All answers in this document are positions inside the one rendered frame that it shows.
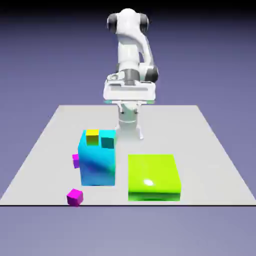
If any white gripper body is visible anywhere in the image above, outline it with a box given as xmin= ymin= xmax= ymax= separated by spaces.
xmin=102 ymin=79 xmax=157 ymax=105

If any small teal cube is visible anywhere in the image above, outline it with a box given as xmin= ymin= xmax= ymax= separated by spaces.
xmin=100 ymin=136 xmax=115 ymax=150

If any small yellow cube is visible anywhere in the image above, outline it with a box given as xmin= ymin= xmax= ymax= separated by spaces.
xmin=85 ymin=129 xmax=100 ymax=146

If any small magenta cube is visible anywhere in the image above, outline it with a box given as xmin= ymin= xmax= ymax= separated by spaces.
xmin=66 ymin=188 xmax=84 ymax=208
xmin=71 ymin=153 xmax=81 ymax=169

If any large cyan box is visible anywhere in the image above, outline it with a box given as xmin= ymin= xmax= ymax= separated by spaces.
xmin=77 ymin=129 xmax=117 ymax=187

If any large green box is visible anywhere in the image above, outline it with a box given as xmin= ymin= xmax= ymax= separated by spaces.
xmin=127 ymin=154 xmax=183 ymax=202

